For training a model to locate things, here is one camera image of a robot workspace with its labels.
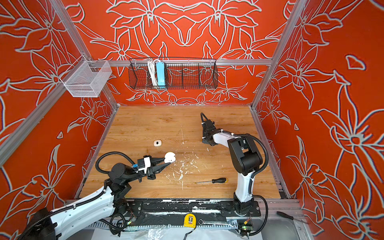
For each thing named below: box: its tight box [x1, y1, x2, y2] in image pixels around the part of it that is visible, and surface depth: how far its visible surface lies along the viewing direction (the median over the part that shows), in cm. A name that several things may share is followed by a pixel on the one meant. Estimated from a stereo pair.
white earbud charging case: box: [153, 140, 162, 147], surface depth 97 cm
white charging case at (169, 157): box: [164, 151, 176, 163], surface depth 63 cm
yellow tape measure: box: [183, 213, 197, 229], surface depth 70 cm
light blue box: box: [156, 62, 166, 89], surface depth 91 cm
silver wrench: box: [198, 219, 235, 227], surface depth 71 cm
